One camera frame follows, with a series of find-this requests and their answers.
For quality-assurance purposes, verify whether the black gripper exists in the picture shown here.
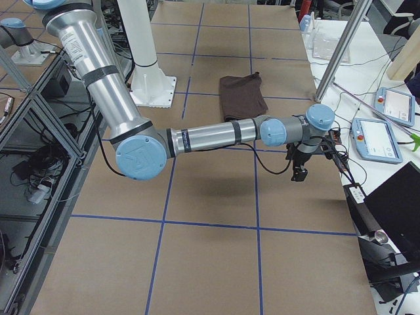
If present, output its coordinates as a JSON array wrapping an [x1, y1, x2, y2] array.
[[286, 142, 329, 182]]

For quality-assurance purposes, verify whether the dark brown t-shirt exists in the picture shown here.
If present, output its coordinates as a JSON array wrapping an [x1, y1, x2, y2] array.
[[219, 72, 268, 122]]

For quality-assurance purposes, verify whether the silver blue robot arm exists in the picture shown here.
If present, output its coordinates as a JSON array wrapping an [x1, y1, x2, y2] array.
[[30, 1, 335, 181]]

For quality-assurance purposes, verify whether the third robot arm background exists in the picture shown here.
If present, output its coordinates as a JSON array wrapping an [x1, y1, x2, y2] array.
[[1, 18, 49, 66]]

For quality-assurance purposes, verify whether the orange black connector board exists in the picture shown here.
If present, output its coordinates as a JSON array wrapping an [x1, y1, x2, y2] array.
[[328, 129, 349, 172]]

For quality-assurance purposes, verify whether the near blue teach pendant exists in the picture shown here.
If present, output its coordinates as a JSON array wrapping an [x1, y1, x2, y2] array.
[[351, 118, 403, 164]]

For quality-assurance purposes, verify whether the blue teach pendant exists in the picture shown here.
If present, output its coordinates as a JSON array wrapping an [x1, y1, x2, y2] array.
[[351, 118, 403, 164], [373, 87, 416, 127]]

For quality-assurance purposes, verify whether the black box white label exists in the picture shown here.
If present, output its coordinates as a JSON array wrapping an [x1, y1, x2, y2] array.
[[343, 183, 381, 236]]

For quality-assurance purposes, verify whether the black monitor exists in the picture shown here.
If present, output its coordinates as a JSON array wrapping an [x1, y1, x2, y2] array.
[[365, 161, 419, 261]]

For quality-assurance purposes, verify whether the far blue teach pendant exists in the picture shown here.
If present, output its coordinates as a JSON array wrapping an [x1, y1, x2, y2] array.
[[373, 87, 416, 127]]

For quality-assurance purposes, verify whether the blue cap cylinder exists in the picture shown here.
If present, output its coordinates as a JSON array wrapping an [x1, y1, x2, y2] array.
[[299, 14, 312, 33]]

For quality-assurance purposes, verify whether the red cylinder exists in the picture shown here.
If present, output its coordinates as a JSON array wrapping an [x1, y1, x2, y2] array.
[[299, 0, 312, 19]]

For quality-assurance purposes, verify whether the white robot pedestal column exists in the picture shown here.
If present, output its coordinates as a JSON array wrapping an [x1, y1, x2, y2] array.
[[117, 0, 177, 108]]

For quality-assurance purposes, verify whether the aluminium frame post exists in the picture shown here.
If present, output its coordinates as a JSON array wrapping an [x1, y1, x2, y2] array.
[[314, 0, 372, 102]]

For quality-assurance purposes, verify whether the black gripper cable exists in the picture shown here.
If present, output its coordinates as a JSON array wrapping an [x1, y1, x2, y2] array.
[[91, 108, 360, 188]]

